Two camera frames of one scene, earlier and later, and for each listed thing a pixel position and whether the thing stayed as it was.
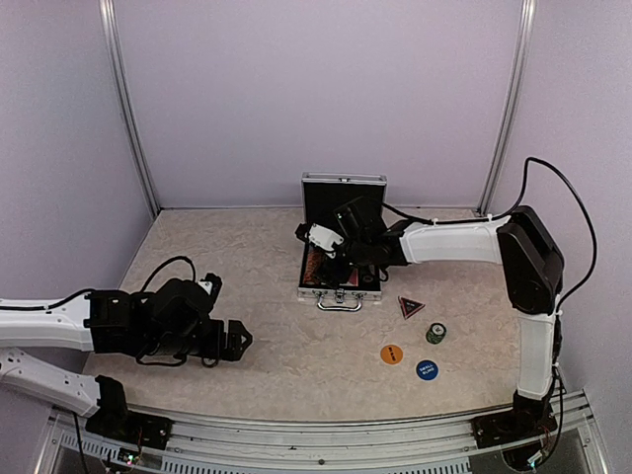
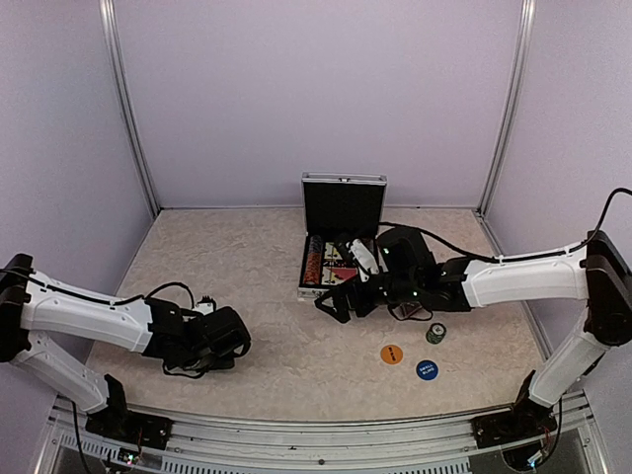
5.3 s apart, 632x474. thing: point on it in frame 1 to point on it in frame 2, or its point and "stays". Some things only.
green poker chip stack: x=435 y=333 stays
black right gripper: x=327 y=272 to x=339 y=293
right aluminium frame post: x=526 y=39 stays
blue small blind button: x=427 y=369 stays
